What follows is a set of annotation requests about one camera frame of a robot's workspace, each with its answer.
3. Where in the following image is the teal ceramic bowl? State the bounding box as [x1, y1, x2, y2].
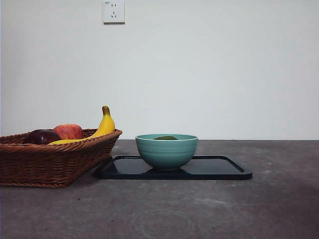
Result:
[135, 133, 199, 172]

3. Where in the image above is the yellow banana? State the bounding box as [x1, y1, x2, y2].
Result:
[47, 106, 116, 145]

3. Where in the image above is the dark rectangular tray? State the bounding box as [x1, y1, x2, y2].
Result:
[96, 155, 253, 181]

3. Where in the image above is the red yellow apple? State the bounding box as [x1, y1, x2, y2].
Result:
[52, 123, 84, 140]

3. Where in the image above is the brown woven wicker basket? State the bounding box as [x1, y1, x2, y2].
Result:
[0, 128, 123, 189]

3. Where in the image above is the dark red apple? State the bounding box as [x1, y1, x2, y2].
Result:
[23, 129, 62, 145]

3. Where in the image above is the white wall socket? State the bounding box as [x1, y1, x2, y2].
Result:
[103, 0, 126, 25]

